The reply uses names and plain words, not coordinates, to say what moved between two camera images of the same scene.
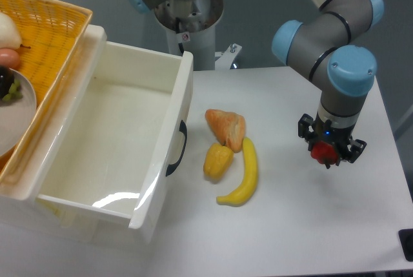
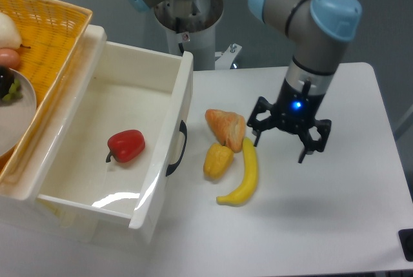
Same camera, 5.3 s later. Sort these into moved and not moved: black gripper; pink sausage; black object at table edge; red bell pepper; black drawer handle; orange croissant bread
Moved: black gripper; red bell pepper
Not moved: orange croissant bread; black object at table edge; black drawer handle; pink sausage
